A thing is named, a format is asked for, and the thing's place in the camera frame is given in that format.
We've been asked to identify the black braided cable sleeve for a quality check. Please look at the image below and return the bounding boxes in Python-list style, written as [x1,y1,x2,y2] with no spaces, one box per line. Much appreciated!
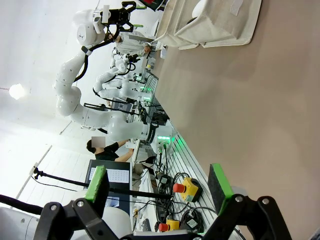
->
[0,194,45,216]

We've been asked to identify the black power adapter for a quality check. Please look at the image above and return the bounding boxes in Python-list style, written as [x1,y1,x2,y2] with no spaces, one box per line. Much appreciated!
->
[183,214,201,230]

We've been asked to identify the grey slotted mounting rail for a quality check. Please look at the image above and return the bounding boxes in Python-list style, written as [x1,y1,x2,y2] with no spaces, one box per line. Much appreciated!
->
[134,74,218,227]

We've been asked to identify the beige fabric basket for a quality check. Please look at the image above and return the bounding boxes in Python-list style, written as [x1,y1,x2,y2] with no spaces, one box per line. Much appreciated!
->
[173,0,263,49]
[155,0,202,51]

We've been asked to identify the yellow emergency stop button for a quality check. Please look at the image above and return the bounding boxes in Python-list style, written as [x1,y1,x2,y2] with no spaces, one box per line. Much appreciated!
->
[172,176,204,203]
[158,218,181,233]

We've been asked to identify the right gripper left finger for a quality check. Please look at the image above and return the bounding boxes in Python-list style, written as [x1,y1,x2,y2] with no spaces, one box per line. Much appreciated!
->
[33,164,121,240]

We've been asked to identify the white towel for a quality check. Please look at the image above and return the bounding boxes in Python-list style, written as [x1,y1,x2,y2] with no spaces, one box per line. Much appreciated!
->
[191,0,209,19]

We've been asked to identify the round ceiling light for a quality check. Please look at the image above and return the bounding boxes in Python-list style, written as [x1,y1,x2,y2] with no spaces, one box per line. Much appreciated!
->
[8,83,27,101]

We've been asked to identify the seated person in black shirt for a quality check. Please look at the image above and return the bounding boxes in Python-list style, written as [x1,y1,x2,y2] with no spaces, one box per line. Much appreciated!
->
[86,136,134,163]

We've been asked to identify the black computer monitor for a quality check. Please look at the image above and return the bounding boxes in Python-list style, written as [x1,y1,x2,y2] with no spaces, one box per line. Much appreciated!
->
[84,159,133,217]

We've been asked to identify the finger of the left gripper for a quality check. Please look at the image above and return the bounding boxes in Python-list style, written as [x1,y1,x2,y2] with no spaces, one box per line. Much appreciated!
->
[123,20,145,33]
[121,0,147,12]

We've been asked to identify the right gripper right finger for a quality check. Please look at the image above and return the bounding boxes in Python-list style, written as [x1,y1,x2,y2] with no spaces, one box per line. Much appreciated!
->
[199,163,293,240]

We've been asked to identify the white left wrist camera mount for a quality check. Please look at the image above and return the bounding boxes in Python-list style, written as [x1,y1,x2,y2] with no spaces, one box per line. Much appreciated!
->
[92,4,111,33]

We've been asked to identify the black cable bundle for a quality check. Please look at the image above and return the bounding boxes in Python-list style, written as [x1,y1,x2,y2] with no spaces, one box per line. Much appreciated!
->
[153,172,218,227]

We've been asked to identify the black camera boom pole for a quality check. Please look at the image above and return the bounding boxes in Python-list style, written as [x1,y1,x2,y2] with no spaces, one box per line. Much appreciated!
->
[32,166,174,201]

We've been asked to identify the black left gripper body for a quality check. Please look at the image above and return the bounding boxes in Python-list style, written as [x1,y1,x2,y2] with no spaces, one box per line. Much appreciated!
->
[108,7,132,31]

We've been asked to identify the small background monitor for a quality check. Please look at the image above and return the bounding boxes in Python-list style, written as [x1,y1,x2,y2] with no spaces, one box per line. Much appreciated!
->
[111,97,134,113]

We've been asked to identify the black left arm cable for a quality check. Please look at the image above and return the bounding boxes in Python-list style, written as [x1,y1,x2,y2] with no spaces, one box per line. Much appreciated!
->
[73,24,121,83]

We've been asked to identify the person in grey top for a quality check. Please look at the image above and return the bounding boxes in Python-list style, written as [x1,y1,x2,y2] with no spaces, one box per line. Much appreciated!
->
[114,31,153,55]

